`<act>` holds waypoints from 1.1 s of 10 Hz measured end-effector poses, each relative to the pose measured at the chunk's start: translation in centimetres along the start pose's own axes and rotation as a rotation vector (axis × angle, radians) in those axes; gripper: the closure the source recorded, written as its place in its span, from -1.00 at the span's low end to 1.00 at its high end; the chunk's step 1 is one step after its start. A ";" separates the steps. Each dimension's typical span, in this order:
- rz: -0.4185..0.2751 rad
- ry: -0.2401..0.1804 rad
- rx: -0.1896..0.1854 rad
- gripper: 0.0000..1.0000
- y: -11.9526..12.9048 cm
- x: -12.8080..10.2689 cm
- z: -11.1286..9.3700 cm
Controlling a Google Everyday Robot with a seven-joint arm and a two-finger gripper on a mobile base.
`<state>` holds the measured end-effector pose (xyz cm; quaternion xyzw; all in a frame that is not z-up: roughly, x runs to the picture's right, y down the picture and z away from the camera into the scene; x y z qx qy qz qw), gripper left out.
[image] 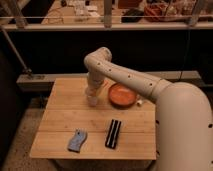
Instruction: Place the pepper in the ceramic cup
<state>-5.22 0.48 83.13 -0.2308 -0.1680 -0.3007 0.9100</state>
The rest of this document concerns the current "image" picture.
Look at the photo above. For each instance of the grey metal railing frame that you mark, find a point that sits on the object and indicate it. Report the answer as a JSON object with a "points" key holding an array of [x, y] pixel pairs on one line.
{"points": [[102, 15]]}

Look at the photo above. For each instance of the black striped rectangular block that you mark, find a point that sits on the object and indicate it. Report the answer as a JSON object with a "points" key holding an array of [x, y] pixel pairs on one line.
{"points": [[113, 133]]}

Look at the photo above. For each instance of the orange ceramic bowl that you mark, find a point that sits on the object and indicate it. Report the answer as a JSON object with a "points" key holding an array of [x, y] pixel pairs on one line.
{"points": [[121, 96]]}

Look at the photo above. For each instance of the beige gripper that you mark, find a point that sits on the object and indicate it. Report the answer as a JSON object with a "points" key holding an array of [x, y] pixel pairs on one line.
{"points": [[91, 97]]}

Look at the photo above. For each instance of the red basket on shelf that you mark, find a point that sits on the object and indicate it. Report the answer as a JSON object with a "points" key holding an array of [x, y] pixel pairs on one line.
{"points": [[156, 12]]}

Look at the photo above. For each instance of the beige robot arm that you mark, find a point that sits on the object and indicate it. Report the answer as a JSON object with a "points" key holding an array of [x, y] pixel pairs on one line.
{"points": [[183, 115]]}

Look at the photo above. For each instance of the black bag on shelf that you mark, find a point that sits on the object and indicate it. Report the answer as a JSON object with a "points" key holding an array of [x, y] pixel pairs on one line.
{"points": [[132, 15]]}

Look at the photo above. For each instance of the diagonal metal pole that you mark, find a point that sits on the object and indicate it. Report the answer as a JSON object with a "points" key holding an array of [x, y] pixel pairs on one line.
{"points": [[26, 69]]}

